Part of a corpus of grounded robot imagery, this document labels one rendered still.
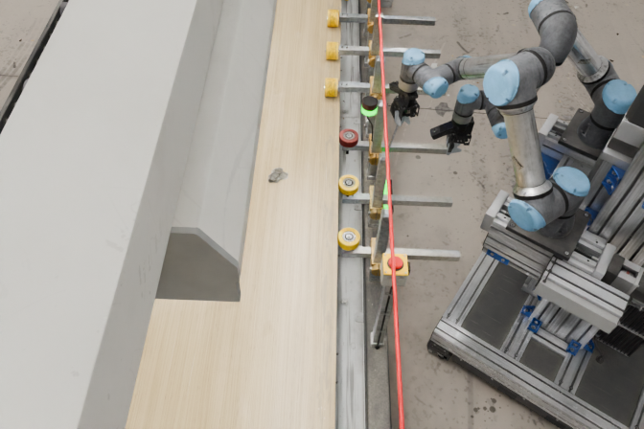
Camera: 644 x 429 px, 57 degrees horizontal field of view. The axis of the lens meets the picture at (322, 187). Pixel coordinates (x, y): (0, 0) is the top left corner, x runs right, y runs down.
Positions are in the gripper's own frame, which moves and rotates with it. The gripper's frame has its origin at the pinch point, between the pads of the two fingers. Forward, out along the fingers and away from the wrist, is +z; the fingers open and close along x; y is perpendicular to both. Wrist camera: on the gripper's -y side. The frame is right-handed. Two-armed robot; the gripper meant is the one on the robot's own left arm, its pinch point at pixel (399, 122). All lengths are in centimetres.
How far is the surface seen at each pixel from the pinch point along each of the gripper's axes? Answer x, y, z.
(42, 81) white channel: -91, 122, -145
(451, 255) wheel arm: 1, 53, 19
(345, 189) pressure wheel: -28.5, 18.4, 10.4
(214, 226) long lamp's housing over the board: -85, 126, -135
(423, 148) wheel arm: 11.3, 4.2, 15.1
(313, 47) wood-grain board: -13, -67, 11
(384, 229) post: -26, 48, -3
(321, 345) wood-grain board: -57, 75, 11
